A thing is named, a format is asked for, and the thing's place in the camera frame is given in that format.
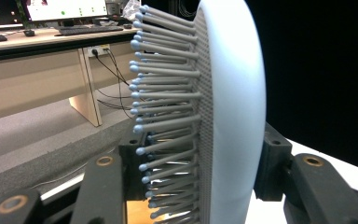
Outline computer monitor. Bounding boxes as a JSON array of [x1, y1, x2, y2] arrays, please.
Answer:
[[25, 0, 110, 23]]

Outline light blue hairbrush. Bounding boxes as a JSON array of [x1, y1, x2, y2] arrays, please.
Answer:
[[128, 0, 268, 224]]

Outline black cables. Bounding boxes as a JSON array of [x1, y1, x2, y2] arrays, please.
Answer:
[[90, 48, 139, 120]]

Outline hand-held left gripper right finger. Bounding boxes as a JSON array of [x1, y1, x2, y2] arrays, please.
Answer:
[[254, 121, 294, 203]]

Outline white power strip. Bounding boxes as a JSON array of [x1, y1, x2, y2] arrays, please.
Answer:
[[87, 44, 111, 58]]

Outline crumpled clear plastic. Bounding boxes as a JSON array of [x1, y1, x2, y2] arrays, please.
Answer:
[[122, 0, 143, 21]]

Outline wooden desk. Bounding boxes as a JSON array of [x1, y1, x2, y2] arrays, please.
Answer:
[[0, 25, 142, 128]]

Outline black curtain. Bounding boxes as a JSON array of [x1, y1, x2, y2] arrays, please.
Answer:
[[244, 0, 358, 174]]

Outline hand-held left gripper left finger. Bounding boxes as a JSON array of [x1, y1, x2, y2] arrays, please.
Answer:
[[117, 138, 152, 202]]

